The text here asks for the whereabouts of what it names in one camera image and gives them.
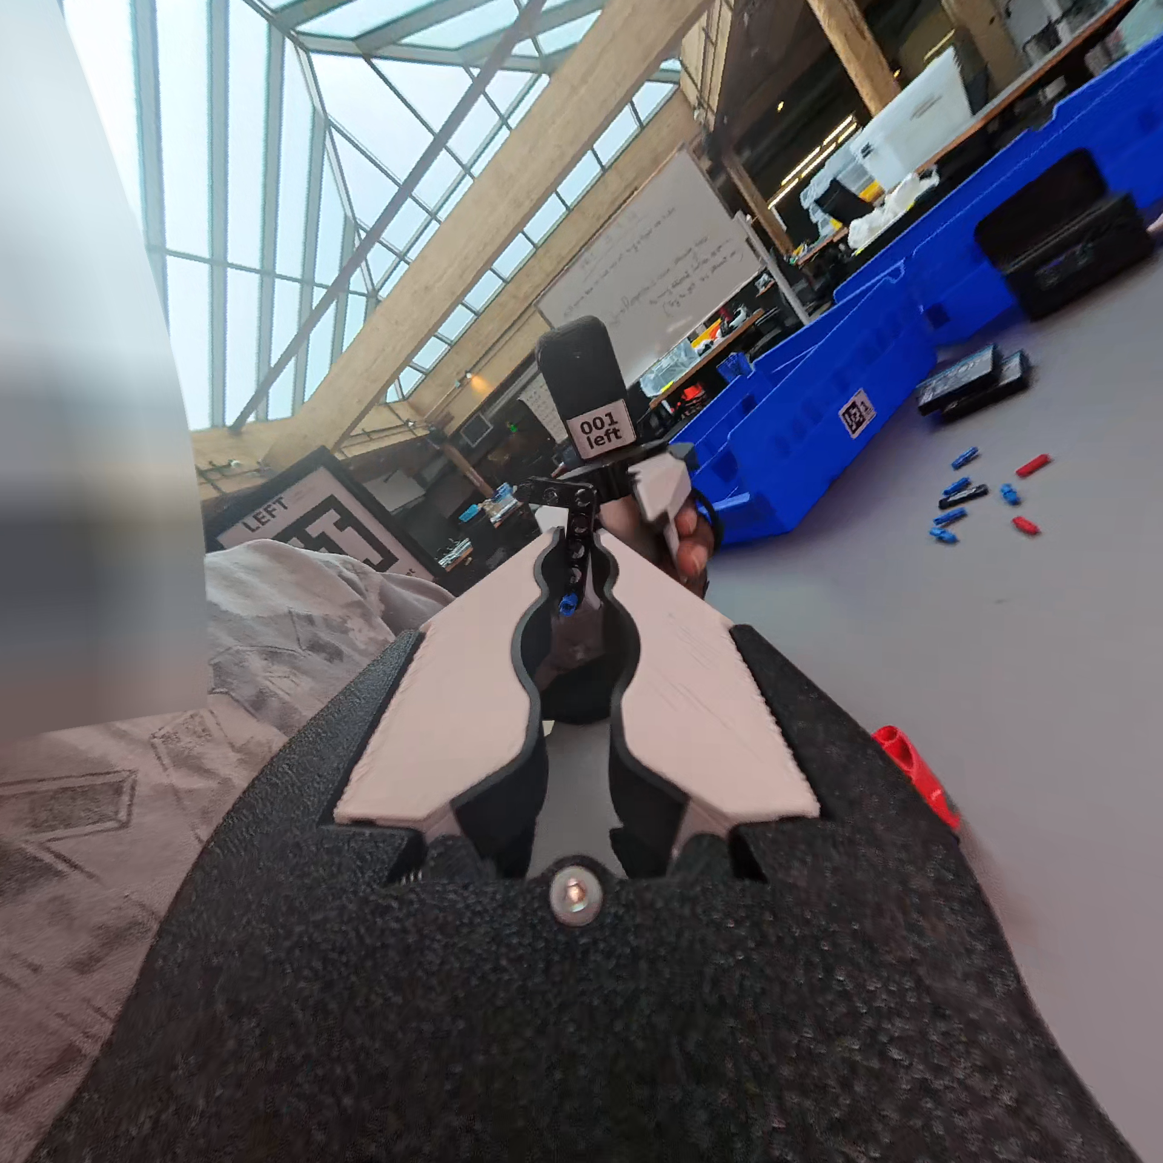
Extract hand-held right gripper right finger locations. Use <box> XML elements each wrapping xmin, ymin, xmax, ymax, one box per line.
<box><xmin>596</xmin><ymin>529</ymin><xmax>821</xmax><ymax>880</ymax></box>

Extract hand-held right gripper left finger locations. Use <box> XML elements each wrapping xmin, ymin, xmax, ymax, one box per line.
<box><xmin>332</xmin><ymin>529</ymin><xmax>565</xmax><ymax>880</ymax></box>

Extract black red blue bumper assembly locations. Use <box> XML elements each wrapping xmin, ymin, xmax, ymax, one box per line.
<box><xmin>517</xmin><ymin>479</ymin><xmax>630</xmax><ymax>727</ymax></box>

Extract person's left hand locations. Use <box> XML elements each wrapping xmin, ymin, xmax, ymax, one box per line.
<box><xmin>600</xmin><ymin>495</ymin><xmax>719</xmax><ymax>599</ymax></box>

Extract whiteboard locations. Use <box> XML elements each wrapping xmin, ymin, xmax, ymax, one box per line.
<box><xmin>536</xmin><ymin>148</ymin><xmax>764</xmax><ymax>383</ymax></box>

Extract blue plastic case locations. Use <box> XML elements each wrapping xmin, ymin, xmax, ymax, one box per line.
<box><xmin>677</xmin><ymin>54</ymin><xmax>1163</xmax><ymax>548</ymax></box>

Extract red brick piece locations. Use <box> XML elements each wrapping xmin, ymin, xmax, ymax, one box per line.
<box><xmin>871</xmin><ymin>725</ymin><xmax>962</xmax><ymax>832</ymax></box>

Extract framed marker sign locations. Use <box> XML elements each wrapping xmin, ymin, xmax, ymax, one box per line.
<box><xmin>204</xmin><ymin>445</ymin><xmax>446</xmax><ymax>583</ymax></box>

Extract person's grey sweatshirt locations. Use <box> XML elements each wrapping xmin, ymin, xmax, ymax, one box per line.
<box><xmin>0</xmin><ymin>538</ymin><xmax>456</xmax><ymax>1163</ymax></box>

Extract flat black box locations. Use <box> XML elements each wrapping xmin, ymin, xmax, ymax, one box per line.
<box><xmin>944</xmin><ymin>349</ymin><xmax>1034</xmax><ymax>422</ymax></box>
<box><xmin>915</xmin><ymin>344</ymin><xmax>1001</xmax><ymax>416</ymax></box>

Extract scattered blue and red pins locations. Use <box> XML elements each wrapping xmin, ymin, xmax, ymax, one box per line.
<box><xmin>929</xmin><ymin>447</ymin><xmax>1054</xmax><ymax>548</ymax></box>

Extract black hard case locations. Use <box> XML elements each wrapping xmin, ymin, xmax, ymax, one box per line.
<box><xmin>975</xmin><ymin>149</ymin><xmax>1155</xmax><ymax>321</ymax></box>

